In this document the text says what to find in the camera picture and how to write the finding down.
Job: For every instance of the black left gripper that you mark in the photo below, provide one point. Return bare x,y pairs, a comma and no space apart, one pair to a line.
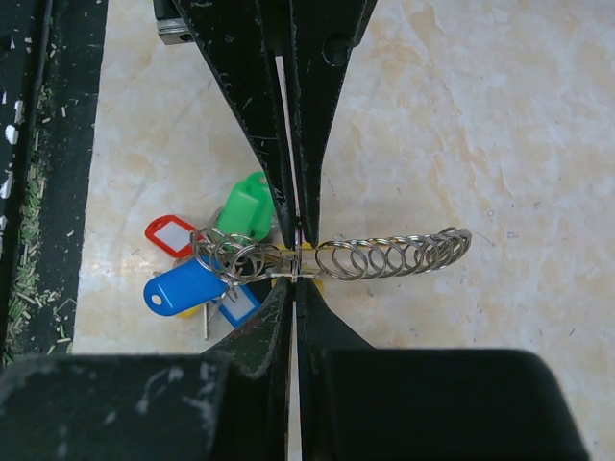
239,41

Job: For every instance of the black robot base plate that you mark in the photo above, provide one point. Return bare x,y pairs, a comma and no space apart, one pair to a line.
51,56

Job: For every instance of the red key tag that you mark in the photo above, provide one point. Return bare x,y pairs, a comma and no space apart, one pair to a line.
171,234

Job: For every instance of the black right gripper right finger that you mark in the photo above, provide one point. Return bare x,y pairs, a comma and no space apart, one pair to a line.
359,402

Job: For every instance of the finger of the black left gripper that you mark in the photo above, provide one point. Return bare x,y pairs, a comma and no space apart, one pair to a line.
322,36

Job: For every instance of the key with blue tag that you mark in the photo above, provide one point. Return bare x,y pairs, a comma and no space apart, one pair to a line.
183,288

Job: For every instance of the key with yellow tag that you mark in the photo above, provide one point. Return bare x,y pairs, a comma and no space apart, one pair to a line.
304,255

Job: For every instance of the yellow key tag on ring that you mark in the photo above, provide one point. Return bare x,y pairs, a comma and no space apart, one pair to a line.
190,312

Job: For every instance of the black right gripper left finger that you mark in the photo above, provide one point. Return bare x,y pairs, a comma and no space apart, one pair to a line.
227,403

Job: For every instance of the green key tag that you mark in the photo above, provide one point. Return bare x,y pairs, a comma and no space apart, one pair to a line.
249,209

